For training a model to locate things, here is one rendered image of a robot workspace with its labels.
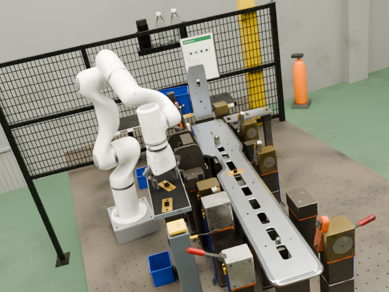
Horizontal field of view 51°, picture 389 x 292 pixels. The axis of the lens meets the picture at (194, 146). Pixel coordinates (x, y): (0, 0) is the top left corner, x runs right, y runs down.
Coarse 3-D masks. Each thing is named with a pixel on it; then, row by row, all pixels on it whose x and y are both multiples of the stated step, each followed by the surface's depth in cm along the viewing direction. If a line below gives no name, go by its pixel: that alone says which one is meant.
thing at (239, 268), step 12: (228, 252) 135; (240, 252) 134; (228, 264) 130; (240, 264) 131; (252, 264) 132; (228, 276) 134; (240, 276) 134; (252, 276) 135; (228, 288) 139; (240, 288) 136; (252, 288) 138
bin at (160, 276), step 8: (152, 256) 181; (160, 256) 182; (168, 256) 183; (152, 264) 183; (160, 264) 184; (168, 264) 185; (152, 272) 171; (160, 272) 173; (168, 272) 174; (160, 280) 174; (168, 280) 175
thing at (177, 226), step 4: (176, 220) 139; (180, 220) 138; (168, 224) 138; (172, 224) 137; (176, 224) 137; (180, 224) 136; (184, 224) 136; (168, 228) 136; (172, 228) 135; (176, 228) 135; (180, 228) 134; (184, 228) 134; (168, 232) 134; (172, 232) 134; (176, 232) 134; (180, 232) 134
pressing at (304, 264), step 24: (216, 120) 248; (240, 144) 215; (240, 168) 193; (240, 192) 175; (264, 192) 172; (240, 216) 160; (264, 240) 145; (288, 240) 143; (264, 264) 135; (288, 264) 133; (312, 264) 131
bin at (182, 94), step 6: (162, 90) 269; (168, 90) 269; (174, 90) 269; (180, 90) 269; (186, 90) 269; (180, 96) 254; (186, 96) 254; (180, 102) 256; (186, 102) 256; (186, 108) 258
